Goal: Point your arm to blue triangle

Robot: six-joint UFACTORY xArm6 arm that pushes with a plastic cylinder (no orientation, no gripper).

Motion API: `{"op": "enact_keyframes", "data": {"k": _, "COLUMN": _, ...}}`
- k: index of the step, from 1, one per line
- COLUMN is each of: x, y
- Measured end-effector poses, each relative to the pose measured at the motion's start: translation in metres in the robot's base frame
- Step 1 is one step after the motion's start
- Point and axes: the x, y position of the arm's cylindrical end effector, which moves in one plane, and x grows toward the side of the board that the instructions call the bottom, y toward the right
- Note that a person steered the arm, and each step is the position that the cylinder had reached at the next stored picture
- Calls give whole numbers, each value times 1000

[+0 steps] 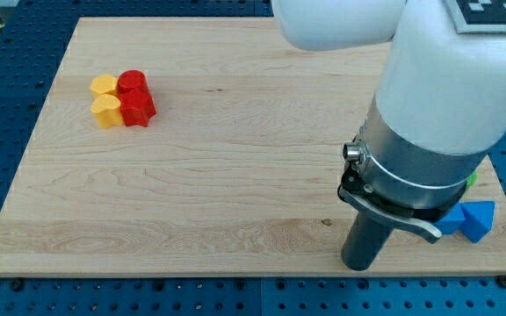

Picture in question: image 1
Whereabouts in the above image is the fiducial marker tag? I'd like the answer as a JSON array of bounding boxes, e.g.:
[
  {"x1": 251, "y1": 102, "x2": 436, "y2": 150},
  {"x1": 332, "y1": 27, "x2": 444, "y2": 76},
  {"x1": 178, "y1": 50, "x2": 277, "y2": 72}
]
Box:
[{"x1": 444, "y1": 0, "x2": 506, "y2": 34}]

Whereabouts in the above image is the yellow heart block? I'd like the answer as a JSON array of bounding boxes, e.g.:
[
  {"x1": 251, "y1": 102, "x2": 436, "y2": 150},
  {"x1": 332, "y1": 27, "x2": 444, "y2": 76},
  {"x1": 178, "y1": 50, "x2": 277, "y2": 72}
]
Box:
[{"x1": 90, "y1": 94, "x2": 124, "y2": 128}]

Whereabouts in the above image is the yellow hexagon block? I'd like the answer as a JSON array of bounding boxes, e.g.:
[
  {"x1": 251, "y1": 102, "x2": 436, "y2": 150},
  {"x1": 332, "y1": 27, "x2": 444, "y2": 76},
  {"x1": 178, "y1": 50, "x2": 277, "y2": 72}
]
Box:
[{"x1": 90, "y1": 74, "x2": 118, "y2": 98}]

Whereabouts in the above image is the blue triangle block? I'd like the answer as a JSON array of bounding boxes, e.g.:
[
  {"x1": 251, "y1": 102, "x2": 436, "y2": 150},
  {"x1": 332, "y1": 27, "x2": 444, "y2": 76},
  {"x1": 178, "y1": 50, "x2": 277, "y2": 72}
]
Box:
[{"x1": 459, "y1": 200, "x2": 496, "y2": 243}]

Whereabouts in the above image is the red cylinder block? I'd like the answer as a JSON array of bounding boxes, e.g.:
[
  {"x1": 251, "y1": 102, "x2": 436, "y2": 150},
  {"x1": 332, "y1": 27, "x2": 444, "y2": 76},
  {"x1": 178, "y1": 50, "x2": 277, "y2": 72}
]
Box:
[{"x1": 118, "y1": 69, "x2": 149, "y2": 93}]

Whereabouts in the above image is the blue cube block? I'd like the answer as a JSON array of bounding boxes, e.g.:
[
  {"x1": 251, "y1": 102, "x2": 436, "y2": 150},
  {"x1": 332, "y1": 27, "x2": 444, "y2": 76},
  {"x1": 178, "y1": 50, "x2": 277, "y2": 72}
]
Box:
[{"x1": 433, "y1": 203, "x2": 466, "y2": 235}]

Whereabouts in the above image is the dark cylindrical pointer tool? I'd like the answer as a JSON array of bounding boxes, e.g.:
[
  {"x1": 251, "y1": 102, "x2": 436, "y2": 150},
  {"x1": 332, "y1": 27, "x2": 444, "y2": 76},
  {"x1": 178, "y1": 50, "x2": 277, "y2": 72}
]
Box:
[{"x1": 341, "y1": 212, "x2": 393, "y2": 271}]

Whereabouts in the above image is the silver clamp ring with lever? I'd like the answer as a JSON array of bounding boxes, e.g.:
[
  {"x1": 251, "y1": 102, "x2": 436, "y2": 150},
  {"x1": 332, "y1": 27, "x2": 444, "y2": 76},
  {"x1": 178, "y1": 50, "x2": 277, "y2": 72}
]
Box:
[{"x1": 336, "y1": 97, "x2": 489, "y2": 245}]

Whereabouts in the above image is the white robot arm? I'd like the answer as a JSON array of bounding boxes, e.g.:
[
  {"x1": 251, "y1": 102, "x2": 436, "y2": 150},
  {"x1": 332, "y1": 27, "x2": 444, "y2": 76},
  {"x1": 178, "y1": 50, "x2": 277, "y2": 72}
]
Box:
[{"x1": 272, "y1": 0, "x2": 506, "y2": 154}]

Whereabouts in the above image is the wooden board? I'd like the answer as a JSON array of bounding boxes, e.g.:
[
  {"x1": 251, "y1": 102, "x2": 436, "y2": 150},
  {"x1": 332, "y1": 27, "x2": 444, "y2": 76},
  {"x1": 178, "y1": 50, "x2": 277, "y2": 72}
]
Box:
[{"x1": 0, "y1": 17, "x2": 506, "y2": 279}]

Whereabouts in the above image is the red star block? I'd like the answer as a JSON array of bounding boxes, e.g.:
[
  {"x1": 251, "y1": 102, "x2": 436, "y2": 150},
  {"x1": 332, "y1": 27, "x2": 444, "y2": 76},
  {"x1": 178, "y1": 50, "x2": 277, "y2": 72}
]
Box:
[{"x1": 119, "y1": 90, "x2": 156, "y2": 127}]

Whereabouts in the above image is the green block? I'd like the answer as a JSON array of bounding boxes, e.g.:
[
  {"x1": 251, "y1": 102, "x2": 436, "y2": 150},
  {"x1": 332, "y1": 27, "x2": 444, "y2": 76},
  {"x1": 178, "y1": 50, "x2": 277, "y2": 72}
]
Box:
[{"x1": 465, "y1": 170, "x2": 478, "y2": 191}]

